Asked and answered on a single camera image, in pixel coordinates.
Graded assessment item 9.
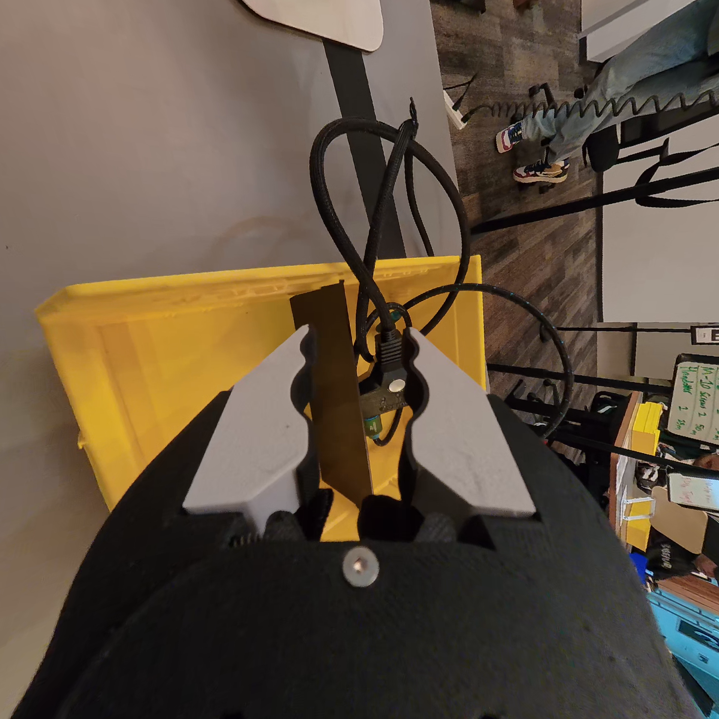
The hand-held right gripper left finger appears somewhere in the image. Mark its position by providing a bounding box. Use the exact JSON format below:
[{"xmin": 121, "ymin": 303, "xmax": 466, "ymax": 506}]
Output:
[{"xmin": 182, "ymin": 325, "xmax": 318, "ymax": 530}]

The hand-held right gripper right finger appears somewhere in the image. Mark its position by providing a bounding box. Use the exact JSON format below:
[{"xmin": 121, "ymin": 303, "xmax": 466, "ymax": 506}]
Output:
[{"xmin": 401, "ymin": 327, "xmax": 537, "ymax": 543}]

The yellow plastic bin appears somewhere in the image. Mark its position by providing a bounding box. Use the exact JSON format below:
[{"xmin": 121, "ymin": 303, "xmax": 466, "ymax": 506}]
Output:
[
  {"xmin": 632, "ymin": 401, "xmax": 666, "ymax": 457},
  {"xmin": 35, "ymin": 254, "xmax": 488, "ymax": 543}
]

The black hdmi switch with cable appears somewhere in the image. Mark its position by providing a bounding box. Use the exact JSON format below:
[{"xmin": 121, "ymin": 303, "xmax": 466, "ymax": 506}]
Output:
[{"xmin": 309, "ymin": 97, "xmax": 471, "ymax": 419}]

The black bin divider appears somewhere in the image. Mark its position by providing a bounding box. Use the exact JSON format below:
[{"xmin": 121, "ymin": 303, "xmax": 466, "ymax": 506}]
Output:
[{"xmin": 289, "ymin": 280, "xmax": 374, "ymax": 509}]

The whiteboard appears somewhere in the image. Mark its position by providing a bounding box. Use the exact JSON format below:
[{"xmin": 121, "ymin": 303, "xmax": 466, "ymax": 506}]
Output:
[{"xmin": 667, "ymin": 353, "xmax": 719, "ymax": 445}]

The blue storage crate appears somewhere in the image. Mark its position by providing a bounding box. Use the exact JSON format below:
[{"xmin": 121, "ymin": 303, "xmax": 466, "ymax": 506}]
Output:
[{"xmin": 646, "ymin": 592, "xmax": 719, "ymax": 683}]

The white power strip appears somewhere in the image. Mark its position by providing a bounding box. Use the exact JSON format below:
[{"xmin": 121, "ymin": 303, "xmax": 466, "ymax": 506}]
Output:
[{"xmin": 444, "ymin": 90, "xmax": 470, "ymax": 130}]

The white metal board stand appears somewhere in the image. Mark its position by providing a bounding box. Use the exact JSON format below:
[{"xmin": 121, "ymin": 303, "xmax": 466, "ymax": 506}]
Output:
[{"xmin": 239, "ymin": 0, "xmax": 385, "ymax": 54}]

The black desk frame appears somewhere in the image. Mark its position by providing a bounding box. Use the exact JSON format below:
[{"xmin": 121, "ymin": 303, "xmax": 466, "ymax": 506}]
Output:
[{"xmin": 471, "ymin": 166, "xmax": 719, "ymax": 236}]

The black coiled cable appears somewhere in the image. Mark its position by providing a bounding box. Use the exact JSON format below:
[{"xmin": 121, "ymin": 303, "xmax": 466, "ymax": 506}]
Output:
[{"xmin": 466, "ymin": 84, "xmax": 719, "ymax": 123}]

